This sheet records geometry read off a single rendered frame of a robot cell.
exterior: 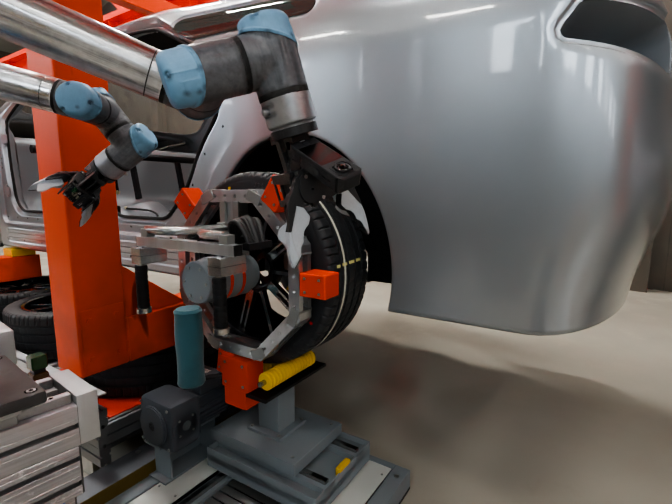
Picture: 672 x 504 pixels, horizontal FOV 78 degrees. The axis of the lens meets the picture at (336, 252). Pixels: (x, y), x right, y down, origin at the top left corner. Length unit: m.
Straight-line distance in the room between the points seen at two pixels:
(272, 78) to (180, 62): 0.12
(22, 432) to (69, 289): 0.76
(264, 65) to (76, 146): 0.98
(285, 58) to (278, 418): 1.30
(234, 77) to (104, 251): 1.04
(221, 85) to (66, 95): 0.53
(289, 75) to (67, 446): 0.70
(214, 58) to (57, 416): 0.62
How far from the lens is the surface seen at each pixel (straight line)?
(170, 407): 1.58
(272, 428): 1.68
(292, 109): 0.62
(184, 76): 0.60
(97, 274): 1.55
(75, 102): 1.07
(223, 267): 1.08
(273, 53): 0.62
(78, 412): 0.87
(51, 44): 0.76
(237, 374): 1.46
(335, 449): 1.71
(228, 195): 1.35
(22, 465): 0.88
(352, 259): 1.32
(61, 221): 1.53
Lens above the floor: 1.11
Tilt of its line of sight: 8 degrees down
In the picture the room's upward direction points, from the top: straight up
